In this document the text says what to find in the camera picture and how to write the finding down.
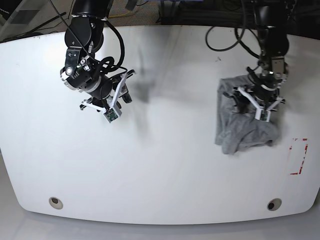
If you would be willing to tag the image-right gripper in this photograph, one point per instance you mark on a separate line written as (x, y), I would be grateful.
(261, 95)

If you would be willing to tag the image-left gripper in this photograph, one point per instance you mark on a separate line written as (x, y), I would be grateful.
(101, 88)

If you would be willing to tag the grey T-shirt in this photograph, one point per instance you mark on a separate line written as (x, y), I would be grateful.
(237, 131)

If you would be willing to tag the red tape rectangle marking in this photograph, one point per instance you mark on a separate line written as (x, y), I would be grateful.
(297, 155)

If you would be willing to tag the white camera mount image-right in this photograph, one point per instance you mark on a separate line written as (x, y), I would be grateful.
(261, 113)

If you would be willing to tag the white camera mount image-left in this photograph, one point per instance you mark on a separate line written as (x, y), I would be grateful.
(112, 111)

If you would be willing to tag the right table cable grommet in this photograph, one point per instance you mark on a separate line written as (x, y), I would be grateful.
(274, 204)

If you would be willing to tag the table cable grommet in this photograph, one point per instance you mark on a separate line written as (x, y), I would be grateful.
(55, 203)
(274, 204)

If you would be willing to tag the left table cable grommet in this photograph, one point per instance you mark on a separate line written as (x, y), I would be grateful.
(55, 203)

